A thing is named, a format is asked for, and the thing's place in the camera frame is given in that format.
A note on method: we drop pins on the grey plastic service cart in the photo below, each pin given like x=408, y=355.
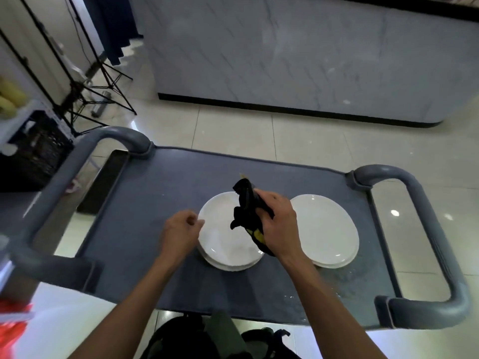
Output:
x=168, y=183

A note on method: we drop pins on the person's right hand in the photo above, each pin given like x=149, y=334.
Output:
x=280, y=228

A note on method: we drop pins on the white marble counter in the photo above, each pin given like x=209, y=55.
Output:
x=299, y=52

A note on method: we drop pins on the person's left forearm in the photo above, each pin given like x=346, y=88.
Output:
x=131, y=314

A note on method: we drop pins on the grey power strip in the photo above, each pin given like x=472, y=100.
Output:
x=100, y=104

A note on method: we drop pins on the person's right forearm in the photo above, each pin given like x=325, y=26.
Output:
x=329, y=314

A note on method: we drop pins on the black plastic crate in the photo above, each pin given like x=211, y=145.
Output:
x=35, y=156

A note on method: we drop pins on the person's left thumb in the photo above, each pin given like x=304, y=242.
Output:
x=197, y=224

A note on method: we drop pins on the dark blue curtain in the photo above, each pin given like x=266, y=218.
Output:
x=112, y=26

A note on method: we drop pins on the person's right fingers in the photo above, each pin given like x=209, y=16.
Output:
x=270, y=202

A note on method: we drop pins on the person's left hand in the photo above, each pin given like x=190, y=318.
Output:
x=177, y=237

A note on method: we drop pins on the white round plate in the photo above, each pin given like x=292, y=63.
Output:
x=220, y=235
x=336, y=266
x=228, y=268
x=323, y=228

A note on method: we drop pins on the black and yellow cloth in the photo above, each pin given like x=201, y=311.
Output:
x=247, y=211

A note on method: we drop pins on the black tripod stand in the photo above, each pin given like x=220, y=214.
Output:
x=75, y=85

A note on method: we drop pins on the red and white object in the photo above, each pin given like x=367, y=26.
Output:
x=13, y=329

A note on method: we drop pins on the yellow corn cobs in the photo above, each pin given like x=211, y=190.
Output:
x=9, y=97

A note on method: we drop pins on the person's dark clothing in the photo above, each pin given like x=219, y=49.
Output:
x=202, y=340

